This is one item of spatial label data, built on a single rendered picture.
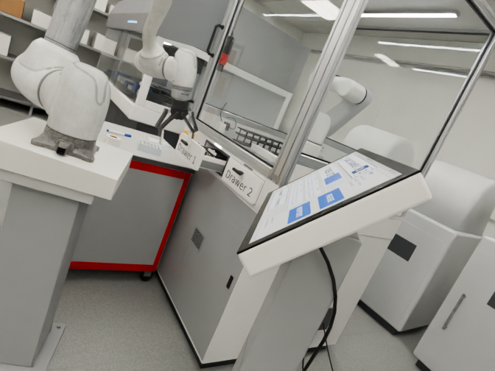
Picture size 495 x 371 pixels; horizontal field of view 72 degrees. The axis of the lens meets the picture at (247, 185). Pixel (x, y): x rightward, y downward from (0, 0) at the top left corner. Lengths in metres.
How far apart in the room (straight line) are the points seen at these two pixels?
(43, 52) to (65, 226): 0.56
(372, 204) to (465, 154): 3.98
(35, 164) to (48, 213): 0.18
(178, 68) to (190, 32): 0.95
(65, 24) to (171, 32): 1.17
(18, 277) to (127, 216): 0.67
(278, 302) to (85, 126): 0.79
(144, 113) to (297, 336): 1.92
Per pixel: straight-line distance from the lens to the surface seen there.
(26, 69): 1.36
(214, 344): 1.67
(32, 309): 1.46
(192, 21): 2.48
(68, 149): 1.18
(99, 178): 1.12
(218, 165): 1.65
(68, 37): 1.36
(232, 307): 1.56
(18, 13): 5.28
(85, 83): 1.18
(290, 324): 0.83
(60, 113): 1.20
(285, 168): 1.32
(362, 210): 0.55
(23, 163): 1.17
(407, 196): 0.55
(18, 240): 1.34
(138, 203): 1.87
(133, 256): 2.03
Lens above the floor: 1.19
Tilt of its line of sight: 13 degrees down
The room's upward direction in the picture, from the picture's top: 22 degrees clockwise
